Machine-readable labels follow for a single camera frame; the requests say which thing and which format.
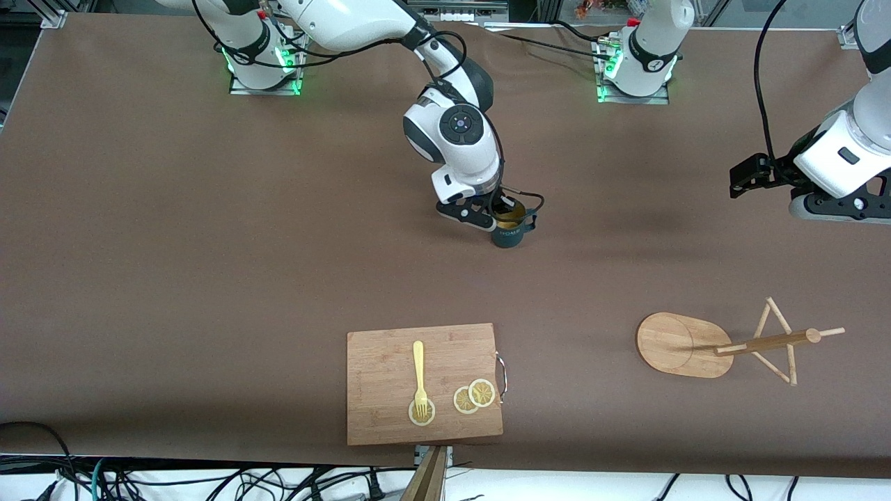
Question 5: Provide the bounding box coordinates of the teal cup yellow inside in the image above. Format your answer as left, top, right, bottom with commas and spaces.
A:
490, 202, 539, 249

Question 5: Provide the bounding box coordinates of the wooden cup rack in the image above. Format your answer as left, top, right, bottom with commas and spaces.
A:
636, 297, 846, 387

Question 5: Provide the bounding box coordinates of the yellow plastic fork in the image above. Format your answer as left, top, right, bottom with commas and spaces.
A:
413, 340, 429, 420

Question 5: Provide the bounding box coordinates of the grey power strip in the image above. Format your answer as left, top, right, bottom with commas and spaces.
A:
407, 0, 509, 23

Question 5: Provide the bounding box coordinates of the wooden cutting board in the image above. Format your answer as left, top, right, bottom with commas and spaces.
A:
347, 323, 504, 446

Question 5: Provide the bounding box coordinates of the wooden beam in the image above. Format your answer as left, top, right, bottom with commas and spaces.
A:
400, 446, 447, 501

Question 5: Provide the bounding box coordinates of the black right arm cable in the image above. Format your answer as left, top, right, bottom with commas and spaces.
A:
191, 0, 545, 218

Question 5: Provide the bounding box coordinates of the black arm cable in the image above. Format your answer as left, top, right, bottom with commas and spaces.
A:
191, 0, 545, 218
750, 0, 791, 162

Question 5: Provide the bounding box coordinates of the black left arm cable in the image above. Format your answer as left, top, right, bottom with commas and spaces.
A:
750, 0, 791, 162

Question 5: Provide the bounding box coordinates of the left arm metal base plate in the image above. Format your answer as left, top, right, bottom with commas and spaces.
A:
595, 36, 670, 105

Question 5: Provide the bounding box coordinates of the black table cable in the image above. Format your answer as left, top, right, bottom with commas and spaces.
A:
550, 19, 613, 46
487, 28, 617, 62

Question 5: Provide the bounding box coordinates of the small metal bracket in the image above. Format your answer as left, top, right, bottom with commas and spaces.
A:
414, 445, 454, 468

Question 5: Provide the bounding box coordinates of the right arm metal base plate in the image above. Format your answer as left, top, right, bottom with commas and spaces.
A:
228, 31, 307, 96

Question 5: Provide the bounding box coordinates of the black looped floor cable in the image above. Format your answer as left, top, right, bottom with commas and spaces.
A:
0, 421, 77, 501

